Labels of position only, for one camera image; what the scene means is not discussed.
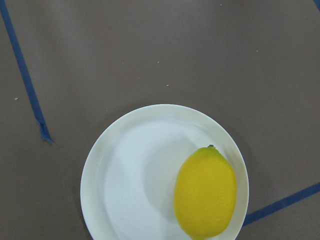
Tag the yellow lemon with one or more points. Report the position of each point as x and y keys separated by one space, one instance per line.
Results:
x=205 y=194

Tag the white plate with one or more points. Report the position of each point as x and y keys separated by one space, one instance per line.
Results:
x=128 y=179

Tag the brown paper table cover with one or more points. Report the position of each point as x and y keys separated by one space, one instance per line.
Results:
x=252 y=65

